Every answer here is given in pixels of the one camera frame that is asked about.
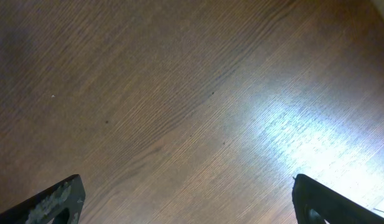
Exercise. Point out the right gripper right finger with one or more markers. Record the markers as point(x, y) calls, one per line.
point(315, 203)

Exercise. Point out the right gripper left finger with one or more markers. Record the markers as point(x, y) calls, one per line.
point(60, 203)

